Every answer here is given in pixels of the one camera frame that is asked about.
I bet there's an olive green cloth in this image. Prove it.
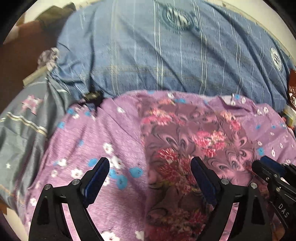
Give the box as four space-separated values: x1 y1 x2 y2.
35 2 76 29

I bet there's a brown wooden headboard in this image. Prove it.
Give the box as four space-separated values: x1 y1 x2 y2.
1 21 61 110

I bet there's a purple flowered bed sheet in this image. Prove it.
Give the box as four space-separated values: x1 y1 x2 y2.
23 91 295 240

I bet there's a blue plaid quilt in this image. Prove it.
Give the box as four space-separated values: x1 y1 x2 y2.
51 1 294 110

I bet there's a maroon floral small garment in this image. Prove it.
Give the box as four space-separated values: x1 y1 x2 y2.
137 97 285 241

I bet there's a dark red plastic bag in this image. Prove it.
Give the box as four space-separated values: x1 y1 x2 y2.
287 69 296 110

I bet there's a grey star patterned pillow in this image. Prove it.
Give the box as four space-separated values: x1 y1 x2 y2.
1 73 75 210

